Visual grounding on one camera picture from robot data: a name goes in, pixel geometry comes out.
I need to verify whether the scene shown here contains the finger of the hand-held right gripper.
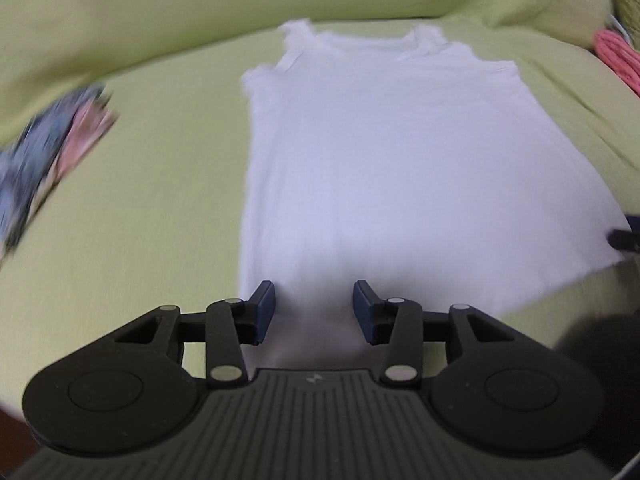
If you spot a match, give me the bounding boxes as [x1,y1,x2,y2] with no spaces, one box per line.
[606,229,640,252]

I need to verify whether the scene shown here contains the blue floral cloth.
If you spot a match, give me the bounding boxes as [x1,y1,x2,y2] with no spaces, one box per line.
[0,85,120,263]

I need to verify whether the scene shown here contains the pink folded cloth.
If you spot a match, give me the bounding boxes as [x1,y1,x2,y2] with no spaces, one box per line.
[594,29,640,96]

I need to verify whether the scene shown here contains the light green sofa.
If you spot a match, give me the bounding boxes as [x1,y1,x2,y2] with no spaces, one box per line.
[0,0,640,421]

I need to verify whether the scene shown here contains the white tank top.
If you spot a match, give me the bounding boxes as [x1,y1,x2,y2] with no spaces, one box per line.
[239,19,632,368]

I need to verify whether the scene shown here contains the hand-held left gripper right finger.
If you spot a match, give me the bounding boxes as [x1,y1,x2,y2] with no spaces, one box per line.
[352,280,522,387]

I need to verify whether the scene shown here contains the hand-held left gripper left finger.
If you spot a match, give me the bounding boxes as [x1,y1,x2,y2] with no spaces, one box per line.
[114,280,277,389]

